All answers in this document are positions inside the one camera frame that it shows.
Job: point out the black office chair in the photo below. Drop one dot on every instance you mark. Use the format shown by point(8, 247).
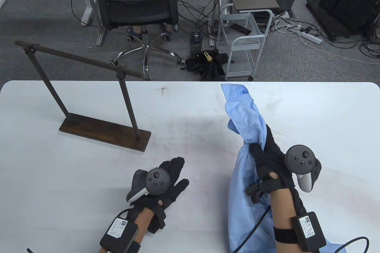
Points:
point(139, 4)

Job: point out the white power strip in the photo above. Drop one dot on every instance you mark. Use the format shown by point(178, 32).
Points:
point(310, 36)

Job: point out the person's left forearm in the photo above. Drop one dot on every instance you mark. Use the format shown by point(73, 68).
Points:
point(141, 223)

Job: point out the black box on right wrist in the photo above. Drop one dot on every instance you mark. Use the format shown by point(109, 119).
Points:
point(310, 229)

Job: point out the grey controller on right hand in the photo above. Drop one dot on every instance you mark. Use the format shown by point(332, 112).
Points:
point(301, 161)

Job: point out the person's right hand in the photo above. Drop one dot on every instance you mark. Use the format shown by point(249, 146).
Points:
point(271, 161)

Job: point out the aluminium frame leg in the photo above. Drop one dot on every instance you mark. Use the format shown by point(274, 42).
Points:
point(101, 27)

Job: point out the black folded umbrella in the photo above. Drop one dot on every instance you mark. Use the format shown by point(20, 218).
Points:
point(207, 64)

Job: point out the grey controller on hand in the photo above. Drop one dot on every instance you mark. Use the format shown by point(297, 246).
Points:
point(156, 180)
point(301, 161)

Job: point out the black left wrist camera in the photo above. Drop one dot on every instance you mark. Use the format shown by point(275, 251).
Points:
point(157, 220)

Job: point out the grey controller on left hand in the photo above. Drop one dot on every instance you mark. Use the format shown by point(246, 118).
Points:
point(156, 180)

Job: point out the white rolling cart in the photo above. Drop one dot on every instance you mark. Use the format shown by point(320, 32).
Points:
point(240, 48)

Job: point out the person's right thumb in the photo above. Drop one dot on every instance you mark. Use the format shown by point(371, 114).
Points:
point(257, 155)

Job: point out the black box on wrist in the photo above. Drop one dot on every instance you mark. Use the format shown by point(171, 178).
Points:
point(310, 229)
point(118, 232)

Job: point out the person's left hand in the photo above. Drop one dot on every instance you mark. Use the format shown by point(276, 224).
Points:
point(173, 170)

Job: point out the metal clothes rack, wooden base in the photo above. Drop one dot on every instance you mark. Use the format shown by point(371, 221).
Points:
point(104, 134)

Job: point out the black box on left wrist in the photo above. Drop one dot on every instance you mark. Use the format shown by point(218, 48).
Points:
point(118, 232)

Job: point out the person's left thumb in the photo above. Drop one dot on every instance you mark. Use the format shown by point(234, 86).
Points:
point(181, 189)

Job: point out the black phone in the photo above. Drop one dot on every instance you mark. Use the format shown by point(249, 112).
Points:
point(240, 29)

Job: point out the person's right forearm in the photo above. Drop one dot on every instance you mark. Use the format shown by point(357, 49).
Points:
point(283, 211)

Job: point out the light blue shirt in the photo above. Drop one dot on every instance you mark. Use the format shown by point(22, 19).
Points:
point(246, 205)

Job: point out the dark water bottle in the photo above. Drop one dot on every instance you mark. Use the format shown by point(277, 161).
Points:
point(196, 44)

